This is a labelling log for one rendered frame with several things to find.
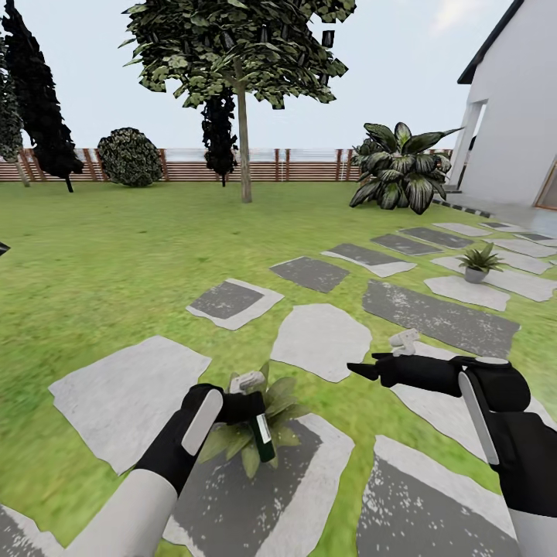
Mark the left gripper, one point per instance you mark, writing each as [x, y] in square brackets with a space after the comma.
[248, 406]

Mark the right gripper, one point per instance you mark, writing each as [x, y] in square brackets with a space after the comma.
[411, 370]

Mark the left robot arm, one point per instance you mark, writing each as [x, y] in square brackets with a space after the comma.
[133, 521]

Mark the pot plant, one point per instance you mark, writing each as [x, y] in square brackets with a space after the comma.
[280, 407]
[478, 264]

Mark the insectifuge atomizer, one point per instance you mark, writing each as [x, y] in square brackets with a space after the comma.
[263, 439]

